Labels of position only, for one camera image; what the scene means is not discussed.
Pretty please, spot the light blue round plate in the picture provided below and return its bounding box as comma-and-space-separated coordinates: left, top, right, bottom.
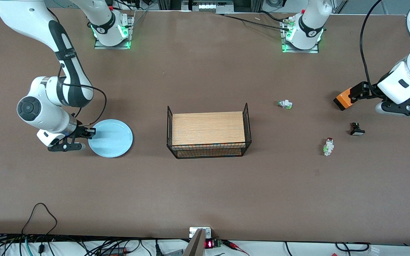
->
88, 119, 133, 158

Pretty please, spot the red capped white button switch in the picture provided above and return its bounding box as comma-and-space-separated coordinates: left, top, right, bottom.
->
323, 137, 335, 156

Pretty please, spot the orange button box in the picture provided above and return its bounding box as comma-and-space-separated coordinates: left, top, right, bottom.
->
333, 87, 353, 111

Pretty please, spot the black button with white cap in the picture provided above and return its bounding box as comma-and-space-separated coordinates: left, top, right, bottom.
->
349, 122, 366, 136

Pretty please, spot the black power adapter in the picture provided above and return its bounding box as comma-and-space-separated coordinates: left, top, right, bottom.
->
98, 247, 128, 256

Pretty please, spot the white mounting block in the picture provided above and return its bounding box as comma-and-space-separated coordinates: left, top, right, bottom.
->
189, 227, 212, 239

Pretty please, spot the grey metal bar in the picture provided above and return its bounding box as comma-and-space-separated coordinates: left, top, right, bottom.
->
182, 228, 206, 256

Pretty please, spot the red probe clip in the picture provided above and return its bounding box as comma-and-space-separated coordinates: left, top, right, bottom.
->
223, 240, 251, 256

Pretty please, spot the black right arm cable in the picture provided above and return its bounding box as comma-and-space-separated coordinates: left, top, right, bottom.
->
58, 64, 107, 126

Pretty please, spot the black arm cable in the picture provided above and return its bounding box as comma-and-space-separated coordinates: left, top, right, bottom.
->
58, 64, 107, 126
359, 0, 383, 87

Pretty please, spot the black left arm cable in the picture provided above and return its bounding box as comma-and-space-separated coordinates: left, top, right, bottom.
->
359, 0, 383, 87

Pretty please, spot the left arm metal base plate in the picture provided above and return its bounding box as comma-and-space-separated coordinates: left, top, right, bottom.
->
281, 18, 320, 54

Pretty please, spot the thin black looped cable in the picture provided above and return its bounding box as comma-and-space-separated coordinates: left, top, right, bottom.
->
21, 203, 58, 236

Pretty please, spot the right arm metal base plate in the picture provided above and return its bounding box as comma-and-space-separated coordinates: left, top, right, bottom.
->
94, 15, 135, 50

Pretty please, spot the black wire rack wooden top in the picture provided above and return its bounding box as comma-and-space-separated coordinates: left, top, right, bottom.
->
166, 102, 252, 159

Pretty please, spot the long black table cable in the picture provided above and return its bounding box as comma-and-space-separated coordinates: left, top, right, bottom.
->
215, 13, 291, 31

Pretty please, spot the flat black cable loop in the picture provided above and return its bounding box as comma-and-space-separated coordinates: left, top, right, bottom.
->
335, 242, 371, 251

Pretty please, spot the aluminium frame with white device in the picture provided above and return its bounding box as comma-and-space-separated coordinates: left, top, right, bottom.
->
180, 0, 235, 13

